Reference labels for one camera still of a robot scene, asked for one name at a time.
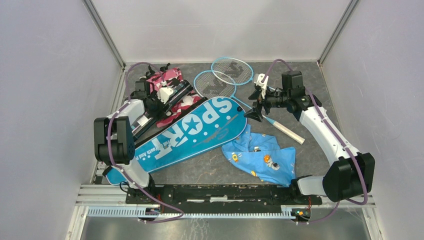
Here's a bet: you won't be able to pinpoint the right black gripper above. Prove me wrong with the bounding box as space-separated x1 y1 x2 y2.
243 85 290 123

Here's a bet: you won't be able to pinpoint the blue sport racket bag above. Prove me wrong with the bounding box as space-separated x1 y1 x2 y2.
106 97 247 188

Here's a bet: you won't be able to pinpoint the black shuttlecock tube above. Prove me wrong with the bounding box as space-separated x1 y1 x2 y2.
131 80 193 141

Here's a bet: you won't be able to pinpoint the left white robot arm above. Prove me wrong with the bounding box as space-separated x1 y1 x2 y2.
93 82 185 204

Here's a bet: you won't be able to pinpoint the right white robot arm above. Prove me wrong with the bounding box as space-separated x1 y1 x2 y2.
245 70 375 205

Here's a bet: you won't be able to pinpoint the rear blue badminton racket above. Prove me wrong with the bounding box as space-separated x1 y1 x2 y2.
210 57 265 91

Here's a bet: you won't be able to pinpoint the blue badminton racket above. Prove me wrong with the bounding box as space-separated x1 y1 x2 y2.
193 70 305 145
210 57 265 91

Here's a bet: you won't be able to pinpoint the front blue badminton racket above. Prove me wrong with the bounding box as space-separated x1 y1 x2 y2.
193 70 305 145

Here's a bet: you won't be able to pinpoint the pink camouflage shorts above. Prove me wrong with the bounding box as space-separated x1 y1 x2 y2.
140 64 205 128

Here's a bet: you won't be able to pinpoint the blue astronaut print cloth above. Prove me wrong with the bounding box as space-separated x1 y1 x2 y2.
221 124 296 187

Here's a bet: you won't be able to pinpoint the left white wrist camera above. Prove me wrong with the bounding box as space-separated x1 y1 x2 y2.
157 86 175 104

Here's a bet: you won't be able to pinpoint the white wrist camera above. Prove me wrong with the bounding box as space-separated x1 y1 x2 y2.
157 86 175 104
253 73 268 99

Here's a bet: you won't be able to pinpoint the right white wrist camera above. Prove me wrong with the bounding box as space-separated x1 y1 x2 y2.
253 73 268 99

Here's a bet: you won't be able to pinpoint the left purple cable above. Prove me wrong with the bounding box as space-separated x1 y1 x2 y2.
105 61 185 224

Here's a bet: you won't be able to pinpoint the purple cable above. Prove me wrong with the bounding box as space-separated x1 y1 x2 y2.
263 58 369 224
105 61 185 224

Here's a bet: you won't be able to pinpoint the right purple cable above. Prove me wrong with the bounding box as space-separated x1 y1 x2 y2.
263 58 369 224

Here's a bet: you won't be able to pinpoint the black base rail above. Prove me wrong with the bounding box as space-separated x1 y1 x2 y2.
125 184 323 222

